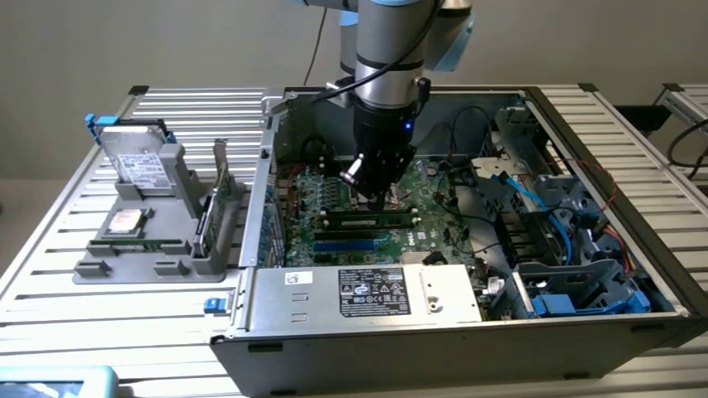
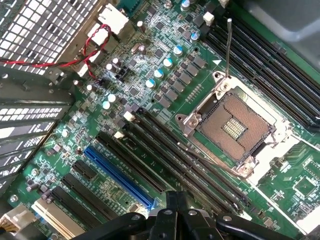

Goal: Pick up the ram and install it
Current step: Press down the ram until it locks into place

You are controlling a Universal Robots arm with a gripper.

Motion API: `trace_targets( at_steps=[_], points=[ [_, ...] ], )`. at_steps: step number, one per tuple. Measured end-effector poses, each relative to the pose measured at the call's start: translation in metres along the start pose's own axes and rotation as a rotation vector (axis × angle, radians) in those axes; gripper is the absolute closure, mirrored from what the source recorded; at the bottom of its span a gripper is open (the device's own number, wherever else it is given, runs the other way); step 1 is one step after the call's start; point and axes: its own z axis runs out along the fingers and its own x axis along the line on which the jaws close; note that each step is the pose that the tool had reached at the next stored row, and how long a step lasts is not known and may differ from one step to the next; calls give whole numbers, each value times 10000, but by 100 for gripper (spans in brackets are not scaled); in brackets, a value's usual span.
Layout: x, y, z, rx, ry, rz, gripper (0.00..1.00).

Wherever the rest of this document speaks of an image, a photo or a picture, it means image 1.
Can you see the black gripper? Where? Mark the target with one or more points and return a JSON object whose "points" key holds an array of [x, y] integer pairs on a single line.
{"points": [[381, 132]]}

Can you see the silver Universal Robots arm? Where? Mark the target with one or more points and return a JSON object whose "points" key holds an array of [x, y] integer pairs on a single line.
{"points": [[381, 49]]}

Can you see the green RAM stick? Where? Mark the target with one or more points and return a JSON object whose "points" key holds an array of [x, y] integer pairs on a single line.
{"points": [[134, 245], [368, 218]]}

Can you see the black expansion slot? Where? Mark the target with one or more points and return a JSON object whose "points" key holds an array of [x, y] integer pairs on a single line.
{"points": [[345, 235]]}

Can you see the green Dell motherboard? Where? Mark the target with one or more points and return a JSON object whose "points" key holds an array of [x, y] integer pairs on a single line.
{"points": [[430, 236]]}

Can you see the blue expansion slot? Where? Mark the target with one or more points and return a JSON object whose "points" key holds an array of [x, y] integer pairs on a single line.
{"points": [[348, 245]]}

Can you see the silver chipset heat sink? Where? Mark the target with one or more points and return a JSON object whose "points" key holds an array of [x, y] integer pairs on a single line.
{"points": [[422, 259]]}

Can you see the green graphics card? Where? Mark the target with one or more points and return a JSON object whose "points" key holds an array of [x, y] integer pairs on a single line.
{"points": [[212, 195]]}

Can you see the grey power supply unit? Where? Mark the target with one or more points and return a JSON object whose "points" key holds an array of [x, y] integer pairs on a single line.
{"points": [[358, 296]]}

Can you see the silver hard disk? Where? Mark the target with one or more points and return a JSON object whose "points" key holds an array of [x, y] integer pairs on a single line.
{"points": [[137, 157]]}

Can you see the grey disk bay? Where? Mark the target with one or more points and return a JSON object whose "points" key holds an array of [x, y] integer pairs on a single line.
{"points": [[574, 282]]}

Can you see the silver CPU chip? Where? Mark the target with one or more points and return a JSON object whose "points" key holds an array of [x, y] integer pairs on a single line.
{"points": [[128, 220]]}

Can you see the blue case latch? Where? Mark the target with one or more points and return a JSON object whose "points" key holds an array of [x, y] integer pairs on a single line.
{"points": [[216, 305]]}

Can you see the blue disk bay clip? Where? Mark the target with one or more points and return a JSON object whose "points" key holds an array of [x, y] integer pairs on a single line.
{"points": [[553, 304]]}

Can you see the grey parts rack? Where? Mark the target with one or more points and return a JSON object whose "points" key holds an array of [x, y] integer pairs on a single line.
{"points": [[137, 265]]}

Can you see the open black PC case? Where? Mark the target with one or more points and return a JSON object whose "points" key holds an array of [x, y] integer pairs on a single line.
{"points": [[442, 356]]}

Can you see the metal slat side table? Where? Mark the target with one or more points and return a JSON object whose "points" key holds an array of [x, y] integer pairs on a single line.
{"points": [[685, 101]]}

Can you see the teal box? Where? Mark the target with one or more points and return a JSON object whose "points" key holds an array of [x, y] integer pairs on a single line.
{"points": [[54, 381]]}

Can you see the blue disk bracket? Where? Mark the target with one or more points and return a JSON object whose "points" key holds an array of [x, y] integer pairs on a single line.
{"points": [[98, 122]]}

